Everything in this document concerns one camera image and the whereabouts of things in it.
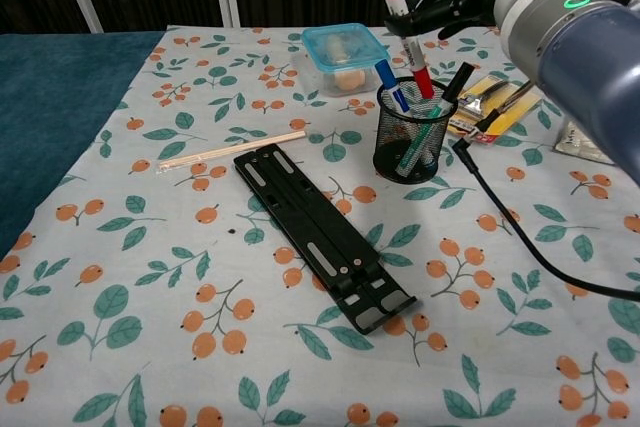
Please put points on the red whiteboard marker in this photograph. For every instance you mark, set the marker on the red whiteboard marker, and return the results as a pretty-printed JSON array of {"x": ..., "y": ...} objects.
[{"x": 407, "y": 42}]

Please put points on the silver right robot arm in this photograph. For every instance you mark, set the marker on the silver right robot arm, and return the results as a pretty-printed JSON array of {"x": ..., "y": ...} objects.
[{"x": 575, "y": 42}]

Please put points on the blue whiteboard marker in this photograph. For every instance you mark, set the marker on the blue whiteboard marker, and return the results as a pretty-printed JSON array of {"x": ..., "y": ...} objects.
[{"x": 394, "y": 88}]

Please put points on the green marker with black cap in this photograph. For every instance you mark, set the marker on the green marker with black cap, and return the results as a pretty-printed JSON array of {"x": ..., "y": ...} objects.
[{"x": 440, "y": 109}]

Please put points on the black mesh pen cup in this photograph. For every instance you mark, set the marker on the black mesh pen cup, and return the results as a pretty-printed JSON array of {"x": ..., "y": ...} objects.
[{"x": 412, "y": 147}]

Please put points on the yellow blister pack with razor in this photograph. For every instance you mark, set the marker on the yellow blister pack with razor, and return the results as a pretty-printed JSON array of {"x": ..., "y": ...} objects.
[{"x": 492, "y": 107}]

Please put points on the clear container with blue lid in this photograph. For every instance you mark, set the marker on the clear container with blue lid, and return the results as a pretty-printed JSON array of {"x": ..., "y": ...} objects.
[{"x": 340, "y": 59}]

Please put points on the silver and orange foil packet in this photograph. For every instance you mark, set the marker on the silver and orange foil packet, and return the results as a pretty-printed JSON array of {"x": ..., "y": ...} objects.
[{"x": 575, "y": 144}]

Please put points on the black folding laptop stand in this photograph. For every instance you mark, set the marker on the black folding laptop stand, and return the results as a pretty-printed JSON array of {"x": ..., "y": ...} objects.
[{"x": 320, "y": 227}]

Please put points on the wrapped wooden chopsticks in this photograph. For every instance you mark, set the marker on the wrapped wooden chopsticks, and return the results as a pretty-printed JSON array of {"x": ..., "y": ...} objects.
[{"x": 230, "y": 151}]

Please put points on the floral print tablecloth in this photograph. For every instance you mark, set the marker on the floral print tablecloth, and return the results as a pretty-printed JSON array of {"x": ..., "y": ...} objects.
[{"x": 280, "y": 297}]

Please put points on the teal blue cloth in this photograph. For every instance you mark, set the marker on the teal blue cloth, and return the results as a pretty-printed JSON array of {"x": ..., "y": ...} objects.
[{"x": 55, "y": 117}]

